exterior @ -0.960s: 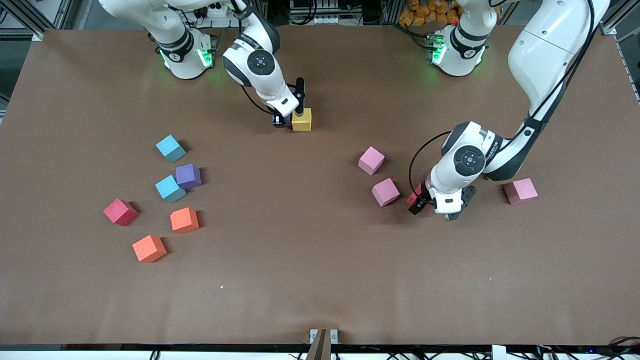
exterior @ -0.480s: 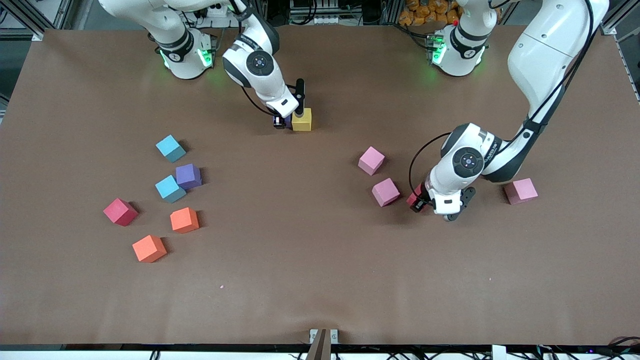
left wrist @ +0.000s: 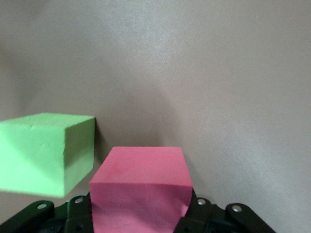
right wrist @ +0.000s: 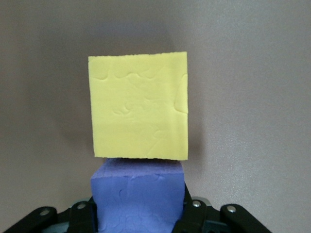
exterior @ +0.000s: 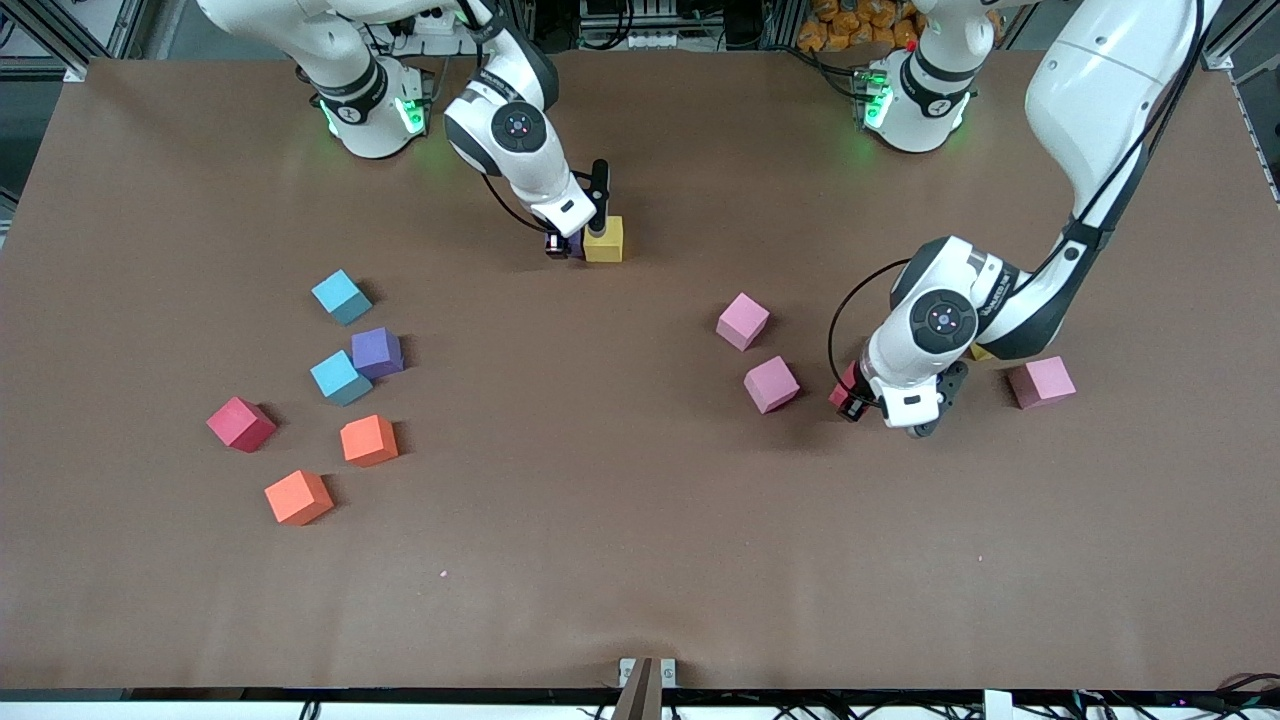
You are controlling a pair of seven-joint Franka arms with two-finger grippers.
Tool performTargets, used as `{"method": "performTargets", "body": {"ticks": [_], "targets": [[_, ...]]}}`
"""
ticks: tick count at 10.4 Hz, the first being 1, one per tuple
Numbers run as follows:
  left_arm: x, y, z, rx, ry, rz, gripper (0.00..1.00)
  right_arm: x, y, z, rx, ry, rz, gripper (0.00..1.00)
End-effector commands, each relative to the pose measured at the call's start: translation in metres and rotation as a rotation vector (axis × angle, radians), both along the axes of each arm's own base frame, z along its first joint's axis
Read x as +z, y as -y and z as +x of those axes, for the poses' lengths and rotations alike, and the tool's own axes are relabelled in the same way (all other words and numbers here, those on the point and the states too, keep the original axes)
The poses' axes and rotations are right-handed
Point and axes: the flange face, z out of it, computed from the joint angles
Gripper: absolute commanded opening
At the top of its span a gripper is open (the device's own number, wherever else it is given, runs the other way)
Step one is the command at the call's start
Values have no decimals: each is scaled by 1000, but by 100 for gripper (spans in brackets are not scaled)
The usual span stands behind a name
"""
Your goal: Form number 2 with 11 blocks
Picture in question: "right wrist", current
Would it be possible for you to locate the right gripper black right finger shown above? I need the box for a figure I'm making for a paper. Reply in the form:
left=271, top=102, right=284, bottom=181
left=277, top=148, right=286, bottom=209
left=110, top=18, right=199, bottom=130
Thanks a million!
left=173, top=182, right=268, bottom=233

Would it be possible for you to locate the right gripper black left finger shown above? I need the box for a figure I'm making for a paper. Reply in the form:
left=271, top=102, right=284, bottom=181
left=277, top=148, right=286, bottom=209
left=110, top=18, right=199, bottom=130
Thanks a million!
left=4, top=198, right=99, bottom=233

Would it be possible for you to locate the purple foam block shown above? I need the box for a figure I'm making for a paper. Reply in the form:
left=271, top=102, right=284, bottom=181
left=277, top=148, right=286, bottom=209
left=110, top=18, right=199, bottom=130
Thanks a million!
left=90, top=158, right=186, bottom=233

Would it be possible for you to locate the yellow foam block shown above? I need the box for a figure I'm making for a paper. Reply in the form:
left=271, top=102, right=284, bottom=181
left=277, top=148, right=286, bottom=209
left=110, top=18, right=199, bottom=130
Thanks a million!
left=87, top=51, right=189, bottom=161

